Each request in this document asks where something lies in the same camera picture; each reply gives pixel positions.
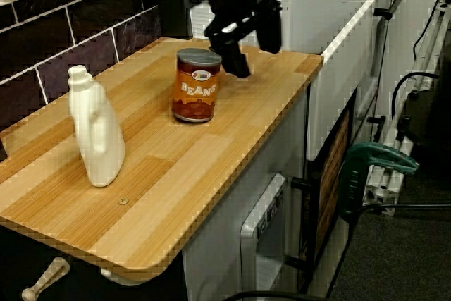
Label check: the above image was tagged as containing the black curved hoop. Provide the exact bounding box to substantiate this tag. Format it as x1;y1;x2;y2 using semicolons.
221;289;320;301

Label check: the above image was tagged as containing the orange beans can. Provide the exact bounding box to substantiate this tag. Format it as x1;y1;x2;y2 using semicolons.
171;47;223;123

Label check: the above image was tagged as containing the white rounded knob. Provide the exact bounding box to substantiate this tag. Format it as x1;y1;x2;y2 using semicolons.
99;267;151;287

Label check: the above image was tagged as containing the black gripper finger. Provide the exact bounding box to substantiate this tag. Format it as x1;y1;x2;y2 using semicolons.
211;39;252;79
257;11;283;54

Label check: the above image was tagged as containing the black equipment case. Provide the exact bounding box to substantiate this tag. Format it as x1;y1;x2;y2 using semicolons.
401;43;451;175

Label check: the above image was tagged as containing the grey dispenser panel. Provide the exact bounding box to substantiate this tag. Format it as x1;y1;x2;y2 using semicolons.
239;173;288;293

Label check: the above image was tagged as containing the white kitchen cabinet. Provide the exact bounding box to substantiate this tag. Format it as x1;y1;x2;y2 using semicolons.
181;92;311;301

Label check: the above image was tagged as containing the white aluminium frame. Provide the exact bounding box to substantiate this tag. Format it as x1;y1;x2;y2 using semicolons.
364;4;451;216

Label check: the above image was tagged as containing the white lever handle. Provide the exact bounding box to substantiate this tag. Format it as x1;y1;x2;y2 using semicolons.
20;257;70;301

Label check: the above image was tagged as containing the green clamp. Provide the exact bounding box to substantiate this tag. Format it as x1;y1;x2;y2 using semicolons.
338;141;421;223

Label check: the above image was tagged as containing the white oven cabinet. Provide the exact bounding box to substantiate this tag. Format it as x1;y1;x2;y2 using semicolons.
354;0;441;147

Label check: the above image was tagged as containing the cream detergent bottle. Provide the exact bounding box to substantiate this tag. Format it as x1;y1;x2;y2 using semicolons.
66;64;127;188

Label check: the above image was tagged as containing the straight black cable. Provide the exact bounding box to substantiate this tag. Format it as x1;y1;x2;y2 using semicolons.
361;201;451;210

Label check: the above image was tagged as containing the wood slat cabinet door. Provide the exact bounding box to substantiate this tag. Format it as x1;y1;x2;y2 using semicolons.
299;87;357;290

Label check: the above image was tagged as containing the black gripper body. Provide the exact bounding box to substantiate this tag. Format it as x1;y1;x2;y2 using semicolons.
204;0;283;50

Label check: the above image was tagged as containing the curved black cable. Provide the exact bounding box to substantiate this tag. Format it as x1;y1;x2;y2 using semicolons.
390;70;440;121

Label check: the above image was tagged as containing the white sink unit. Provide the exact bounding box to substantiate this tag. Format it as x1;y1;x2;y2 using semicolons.
190;0;376;161

